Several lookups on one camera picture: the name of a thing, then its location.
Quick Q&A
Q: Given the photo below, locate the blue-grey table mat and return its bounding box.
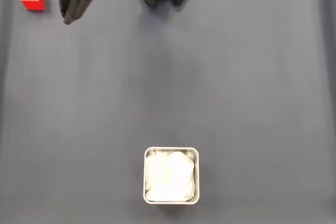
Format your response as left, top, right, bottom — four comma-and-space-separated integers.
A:
0, 0, 336, 224

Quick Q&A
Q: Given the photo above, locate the white cloth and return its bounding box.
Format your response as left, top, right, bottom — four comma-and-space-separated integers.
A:
145, 150, 196, 202

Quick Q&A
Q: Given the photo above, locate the square silver metal box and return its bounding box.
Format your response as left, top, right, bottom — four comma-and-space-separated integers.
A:
143, 146, 200, 205

